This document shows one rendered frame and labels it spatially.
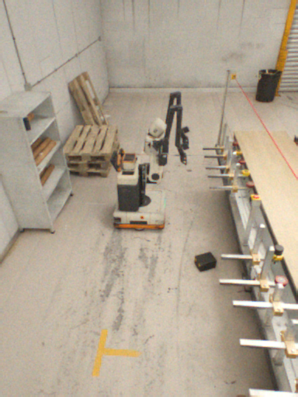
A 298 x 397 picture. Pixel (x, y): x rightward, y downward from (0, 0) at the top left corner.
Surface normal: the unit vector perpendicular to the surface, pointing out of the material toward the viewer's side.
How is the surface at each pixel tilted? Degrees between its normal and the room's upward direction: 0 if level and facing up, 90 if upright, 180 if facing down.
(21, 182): 90
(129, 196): 90
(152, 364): 0
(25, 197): 90
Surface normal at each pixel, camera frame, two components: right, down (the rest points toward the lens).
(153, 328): -0.02, -0.81
